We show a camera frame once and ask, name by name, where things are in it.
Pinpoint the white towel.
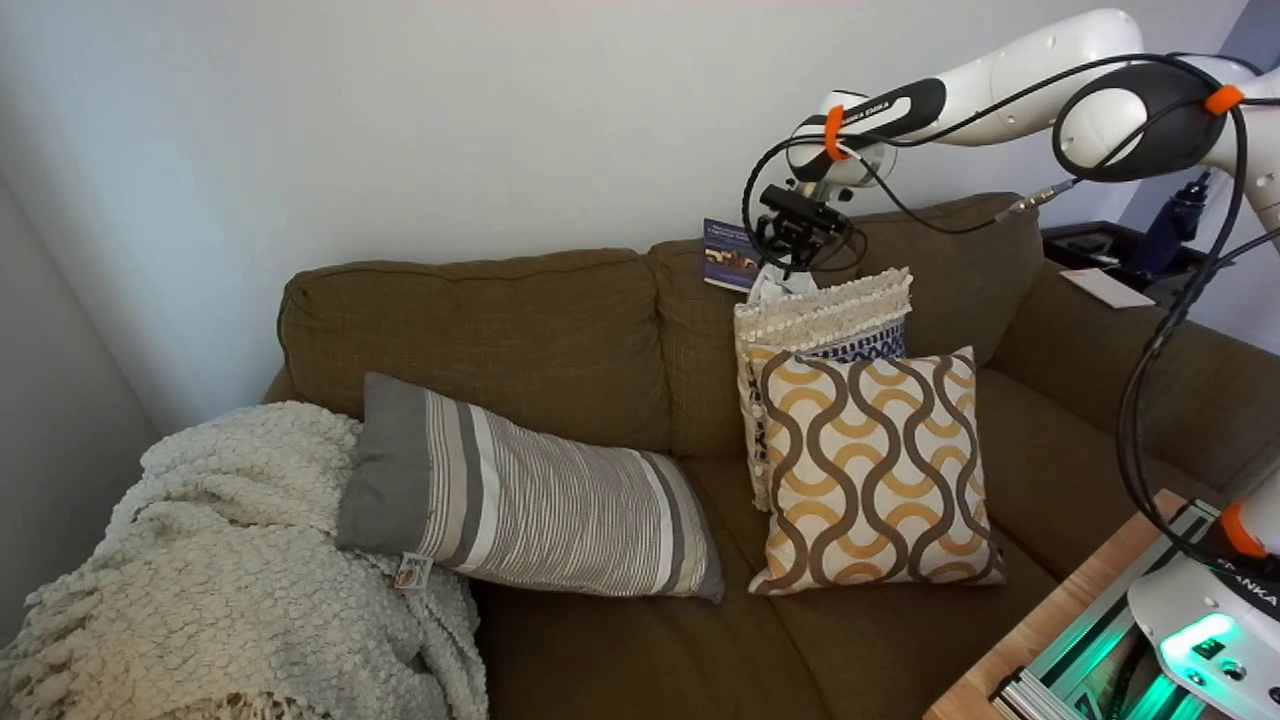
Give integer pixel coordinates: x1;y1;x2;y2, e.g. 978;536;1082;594
748;258;823;309

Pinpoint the yellow grey wave pillow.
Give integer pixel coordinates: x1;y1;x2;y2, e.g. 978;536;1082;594
744;340;1008;599

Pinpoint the aluminium frame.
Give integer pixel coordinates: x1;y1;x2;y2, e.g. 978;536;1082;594
990;495;1223;720

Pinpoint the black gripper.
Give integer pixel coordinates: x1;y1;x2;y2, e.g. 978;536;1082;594
757;209;860;279

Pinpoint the brown fabric sofa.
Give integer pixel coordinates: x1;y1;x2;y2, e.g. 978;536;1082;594
265;189;1280;720

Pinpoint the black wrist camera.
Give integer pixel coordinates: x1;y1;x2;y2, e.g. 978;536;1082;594
757;182;860;225

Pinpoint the beige patterned back pillow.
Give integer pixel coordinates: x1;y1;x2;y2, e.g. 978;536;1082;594
727;264;921;514

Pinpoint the grey striped pillow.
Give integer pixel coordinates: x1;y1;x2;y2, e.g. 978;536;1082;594
331;366;727;607

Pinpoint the blue booklet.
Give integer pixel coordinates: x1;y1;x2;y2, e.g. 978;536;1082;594
699;215;766;295

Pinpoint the dark side furniture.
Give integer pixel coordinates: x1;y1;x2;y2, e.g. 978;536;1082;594
1037;172;1217;291

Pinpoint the white paper sheet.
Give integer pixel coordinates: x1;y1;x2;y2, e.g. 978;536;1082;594
1059;264;1161;313

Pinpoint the wooden table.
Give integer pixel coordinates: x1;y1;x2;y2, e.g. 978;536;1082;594
921;483;1202;720

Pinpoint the cream knitted blanket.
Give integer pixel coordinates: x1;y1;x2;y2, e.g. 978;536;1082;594
0;394;490;720

